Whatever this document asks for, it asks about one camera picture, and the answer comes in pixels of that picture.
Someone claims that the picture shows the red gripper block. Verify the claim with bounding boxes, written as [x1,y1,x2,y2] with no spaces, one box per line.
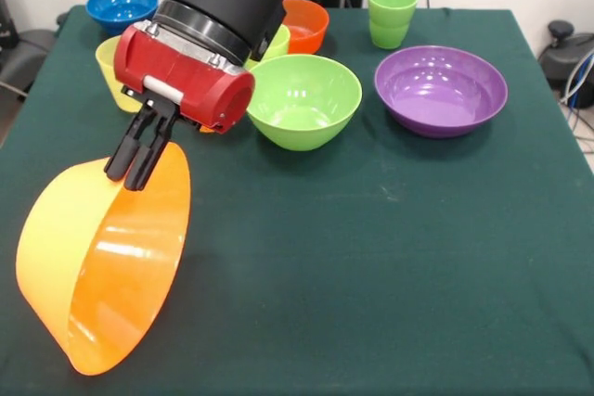
[104,24,257,192]

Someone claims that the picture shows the large orange bowl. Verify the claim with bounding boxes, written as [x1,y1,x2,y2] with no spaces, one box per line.
[15,141,192,377]

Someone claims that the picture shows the purple bowl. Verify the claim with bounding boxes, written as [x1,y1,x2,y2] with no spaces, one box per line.
[373,45,509,139]

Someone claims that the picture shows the yellow cup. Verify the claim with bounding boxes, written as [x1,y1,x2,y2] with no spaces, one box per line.
[95,35,143,114]

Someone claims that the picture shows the blue bowl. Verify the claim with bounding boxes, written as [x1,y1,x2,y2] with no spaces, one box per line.
[85,0,160,37]

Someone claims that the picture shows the green bowl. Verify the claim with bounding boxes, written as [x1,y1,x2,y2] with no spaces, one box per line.
[245,54,363,152]

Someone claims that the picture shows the lime cup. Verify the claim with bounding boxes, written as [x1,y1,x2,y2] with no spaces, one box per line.
[245,24,291,71]

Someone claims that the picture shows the black equipment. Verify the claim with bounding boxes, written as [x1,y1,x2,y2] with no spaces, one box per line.
[0,0,19,49]

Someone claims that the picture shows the red-orange bowl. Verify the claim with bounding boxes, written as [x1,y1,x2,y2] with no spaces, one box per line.
[280,0,330,57]

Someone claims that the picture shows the dark green tablecloth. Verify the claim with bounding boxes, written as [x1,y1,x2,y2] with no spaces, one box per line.
[0,4,594,396]

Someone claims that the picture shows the green cup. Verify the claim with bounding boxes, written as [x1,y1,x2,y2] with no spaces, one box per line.
[367,0,420,50]

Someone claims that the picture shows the tangled floor cables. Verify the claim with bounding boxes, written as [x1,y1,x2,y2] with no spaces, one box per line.
[559,50,594,154]

